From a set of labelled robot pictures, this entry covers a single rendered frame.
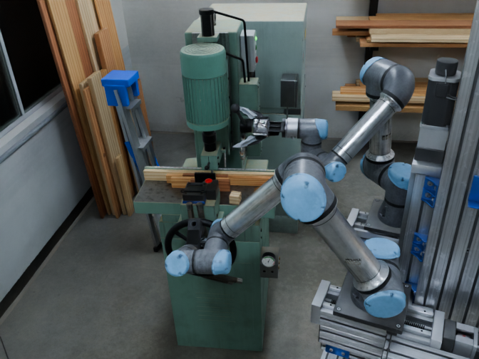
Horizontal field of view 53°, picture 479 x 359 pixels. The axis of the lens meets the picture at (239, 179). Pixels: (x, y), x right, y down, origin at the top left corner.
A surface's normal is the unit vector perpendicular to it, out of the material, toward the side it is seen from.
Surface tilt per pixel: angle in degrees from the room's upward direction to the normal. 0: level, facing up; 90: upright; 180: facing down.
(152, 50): 90
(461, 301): 90
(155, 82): 90
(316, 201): 84
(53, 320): 1
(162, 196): 0
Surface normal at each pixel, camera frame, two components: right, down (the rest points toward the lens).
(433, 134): -0.41, 0.49
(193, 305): -0.11, 0.52
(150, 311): -0.04, -0.85
